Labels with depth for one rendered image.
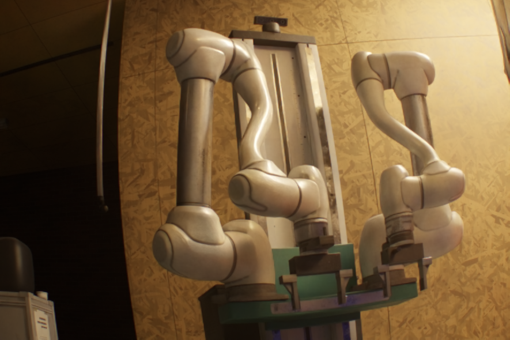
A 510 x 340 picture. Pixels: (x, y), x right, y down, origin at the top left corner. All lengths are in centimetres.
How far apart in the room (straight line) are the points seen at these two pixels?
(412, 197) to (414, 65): 57
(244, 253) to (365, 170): 190
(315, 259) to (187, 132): 52
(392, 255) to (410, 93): 65
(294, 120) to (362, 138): 140
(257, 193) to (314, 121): 82
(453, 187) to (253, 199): 62
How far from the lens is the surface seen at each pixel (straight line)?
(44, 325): 360
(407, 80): 210
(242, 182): 147
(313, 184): 160
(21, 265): 358
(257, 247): 180
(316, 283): 201
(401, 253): 170
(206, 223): 168
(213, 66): 183
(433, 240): 199
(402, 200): 172
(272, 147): 220
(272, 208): 151
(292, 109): 230
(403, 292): 197
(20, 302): 345
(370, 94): 202
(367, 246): 198
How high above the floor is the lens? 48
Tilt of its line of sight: 23 degrees up
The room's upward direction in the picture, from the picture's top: 7 degrees counter-clockwise
